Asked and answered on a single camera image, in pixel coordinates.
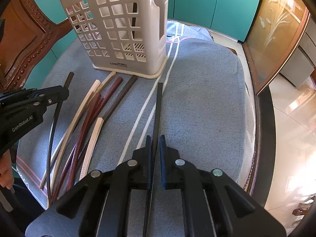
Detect pile of assorted strips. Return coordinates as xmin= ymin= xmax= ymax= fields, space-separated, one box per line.
xmin=39 ymin=71 xmax=117 ymax=190

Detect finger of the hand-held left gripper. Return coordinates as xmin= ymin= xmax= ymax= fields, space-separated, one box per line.
xmin=23 ymin=88 xmax=70 ymax=112
xmin=0 ymin=85 xmax=64 ymax=99

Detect person's left hand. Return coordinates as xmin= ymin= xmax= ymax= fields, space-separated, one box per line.
xmin=0 ymin=153 xmax=14 ymax=190

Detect white textured chopstick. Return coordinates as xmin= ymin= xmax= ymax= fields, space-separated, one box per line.
xmin=79 ymin=117 xmax=104 ymax=182
xmin=49 ymin=79 xmax=101 ymax=185

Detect teal lower kitchen cabinets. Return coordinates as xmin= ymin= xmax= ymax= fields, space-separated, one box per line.
xmin=31 ymin=0 xmax=262 ymax=43

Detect etched glass wooden partition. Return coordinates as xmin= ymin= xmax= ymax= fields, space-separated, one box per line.
xmin=242 ymin=0 xmax=312 ymax=96

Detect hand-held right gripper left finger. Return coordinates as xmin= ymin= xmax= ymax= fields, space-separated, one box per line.
xmin=26 ymin=135 xmax=153 ymax=237

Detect beige plastic utensil holder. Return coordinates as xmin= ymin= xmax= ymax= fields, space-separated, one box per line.
xmin=57 ymin=0 xmax=170 ymax=80

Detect carved wooden chair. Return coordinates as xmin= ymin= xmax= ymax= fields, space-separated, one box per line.
xmin=0 ymin=0 xmax=83 ymax=92

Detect black chopstick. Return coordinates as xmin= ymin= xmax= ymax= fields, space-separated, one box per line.
xmin=47 ymin=72 xmax=75 ymax=206
xmin=143 ymin=82 xmax=164 ymax=237

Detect grey blue striped table cloth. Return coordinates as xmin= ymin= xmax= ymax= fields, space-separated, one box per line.
xmin=15 ymin=20 xmax=258 ymax=237

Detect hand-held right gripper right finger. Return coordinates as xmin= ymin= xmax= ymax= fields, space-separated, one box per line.
xmin=158 ymin=135 xmax=287 ymax=237

